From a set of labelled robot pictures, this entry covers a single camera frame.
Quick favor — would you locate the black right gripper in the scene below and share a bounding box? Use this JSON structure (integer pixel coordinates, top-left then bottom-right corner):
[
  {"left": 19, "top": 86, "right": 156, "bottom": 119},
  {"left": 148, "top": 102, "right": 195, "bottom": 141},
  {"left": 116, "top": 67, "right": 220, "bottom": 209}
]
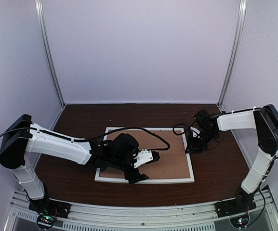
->
[{"left": 185, "top": 129, "right": 218, "bottom": 154}]

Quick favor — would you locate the white picture frame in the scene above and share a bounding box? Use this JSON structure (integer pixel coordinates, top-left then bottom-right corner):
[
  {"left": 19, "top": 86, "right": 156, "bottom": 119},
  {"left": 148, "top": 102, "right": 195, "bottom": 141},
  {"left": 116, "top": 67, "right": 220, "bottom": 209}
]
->
[{"left": 94, "top": 127, "right": 195, "bottom": 183}]

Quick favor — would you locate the brown cardboard backing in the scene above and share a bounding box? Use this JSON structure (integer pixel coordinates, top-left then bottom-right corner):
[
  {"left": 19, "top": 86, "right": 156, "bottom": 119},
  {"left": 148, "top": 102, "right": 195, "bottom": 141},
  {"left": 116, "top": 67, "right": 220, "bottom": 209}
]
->
[{"left": 99, "top": 129, "right": 191, "bottom": 180}]

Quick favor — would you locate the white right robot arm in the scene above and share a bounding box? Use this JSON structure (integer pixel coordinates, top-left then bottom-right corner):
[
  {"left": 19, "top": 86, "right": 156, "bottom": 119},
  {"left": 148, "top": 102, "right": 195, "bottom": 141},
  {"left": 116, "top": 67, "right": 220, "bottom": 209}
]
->
[{"left": 186, "top": 104, "right": 278, "bottom": 213}]

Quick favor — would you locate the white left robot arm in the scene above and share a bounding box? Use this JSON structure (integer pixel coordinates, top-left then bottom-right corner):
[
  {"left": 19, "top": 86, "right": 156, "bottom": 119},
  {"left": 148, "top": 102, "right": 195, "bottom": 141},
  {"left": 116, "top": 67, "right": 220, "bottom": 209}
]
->
[{"left": 0, "top": 114, "right": 154, "bottom": 214}]

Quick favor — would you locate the black right camera cable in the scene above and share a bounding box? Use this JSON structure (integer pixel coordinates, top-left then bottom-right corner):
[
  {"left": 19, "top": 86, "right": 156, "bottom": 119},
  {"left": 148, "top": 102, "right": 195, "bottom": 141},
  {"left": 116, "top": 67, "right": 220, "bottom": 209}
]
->
[{"left": 172, "top": 123, "right": 220, "bottom": 151}]

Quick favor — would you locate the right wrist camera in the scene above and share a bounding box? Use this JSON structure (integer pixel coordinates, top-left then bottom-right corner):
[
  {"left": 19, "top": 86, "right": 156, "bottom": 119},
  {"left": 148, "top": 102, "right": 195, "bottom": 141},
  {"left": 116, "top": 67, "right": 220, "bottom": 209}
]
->
[{"left": 193, "top": 110, "right": 211, "bottom": 126}]

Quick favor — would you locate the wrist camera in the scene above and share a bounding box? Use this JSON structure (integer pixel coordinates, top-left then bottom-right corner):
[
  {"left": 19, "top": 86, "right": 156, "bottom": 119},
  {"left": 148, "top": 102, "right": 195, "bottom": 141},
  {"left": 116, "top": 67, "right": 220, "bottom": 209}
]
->
[
  {"left": 193, "top": 110, "right": 211, "bottom": 126},
  {"left": 112, "top": 133, "right": 162, "bottom": 169}
]

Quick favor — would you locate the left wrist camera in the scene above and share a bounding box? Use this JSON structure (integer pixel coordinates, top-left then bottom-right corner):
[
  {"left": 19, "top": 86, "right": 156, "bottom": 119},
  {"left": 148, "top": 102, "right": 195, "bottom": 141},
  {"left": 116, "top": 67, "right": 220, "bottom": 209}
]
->
[{"left": 112, "top": 133, "right": 162, "bottom": 169}]

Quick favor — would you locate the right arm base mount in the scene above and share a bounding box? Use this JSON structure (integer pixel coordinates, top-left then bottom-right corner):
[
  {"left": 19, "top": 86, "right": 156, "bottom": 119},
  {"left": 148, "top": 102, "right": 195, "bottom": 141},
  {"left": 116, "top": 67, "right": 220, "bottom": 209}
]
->
[{"left": 215, "top": 186, "right": 256, "bottom": 229}]

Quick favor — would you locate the aluminium front rail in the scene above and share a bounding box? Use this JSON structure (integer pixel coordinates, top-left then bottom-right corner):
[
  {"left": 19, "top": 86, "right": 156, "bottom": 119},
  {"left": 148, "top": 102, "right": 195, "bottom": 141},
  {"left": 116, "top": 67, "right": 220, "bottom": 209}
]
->
[{"left": 6, "top": 185, "right": 278, "bottom": 231}]

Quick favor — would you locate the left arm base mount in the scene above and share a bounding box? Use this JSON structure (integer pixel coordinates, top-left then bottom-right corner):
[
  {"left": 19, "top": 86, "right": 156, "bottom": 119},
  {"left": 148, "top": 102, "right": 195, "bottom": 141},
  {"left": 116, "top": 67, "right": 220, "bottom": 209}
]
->
[{"left": 26, "top": 184, "right": 71, "bottom": 230}]

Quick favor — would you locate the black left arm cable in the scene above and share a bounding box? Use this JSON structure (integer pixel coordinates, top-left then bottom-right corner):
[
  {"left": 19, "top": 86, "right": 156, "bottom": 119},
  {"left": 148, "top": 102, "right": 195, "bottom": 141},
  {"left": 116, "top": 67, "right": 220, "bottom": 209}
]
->
[{"left": 0, "top": 126, "right": 171, "bottom": 167}]

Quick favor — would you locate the right aluminium corner post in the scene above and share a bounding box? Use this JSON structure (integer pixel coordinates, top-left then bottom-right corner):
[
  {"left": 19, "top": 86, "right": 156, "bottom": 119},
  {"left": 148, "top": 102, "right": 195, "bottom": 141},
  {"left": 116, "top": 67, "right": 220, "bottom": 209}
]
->
[{"left": 217, "top": 0, "right": 247, "bottom": 109}]

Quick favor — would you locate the aluminium corner post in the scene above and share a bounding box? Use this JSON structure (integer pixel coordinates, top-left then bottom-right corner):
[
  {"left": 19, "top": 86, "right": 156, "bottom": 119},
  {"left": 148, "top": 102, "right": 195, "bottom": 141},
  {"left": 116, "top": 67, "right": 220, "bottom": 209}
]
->
[
  {"left": 217, "top": 0, "right": 247, "bottom": 109},
  {"left": 35, "top": 0, "right": 66, "bottom": 107}
]

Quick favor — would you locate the left aluminium corner post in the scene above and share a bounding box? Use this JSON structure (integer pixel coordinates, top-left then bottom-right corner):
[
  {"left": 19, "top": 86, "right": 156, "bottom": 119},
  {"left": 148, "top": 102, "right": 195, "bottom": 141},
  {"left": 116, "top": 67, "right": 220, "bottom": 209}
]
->
[{"left": 35, "top": 0, "right": 66, "bottom": 107}]

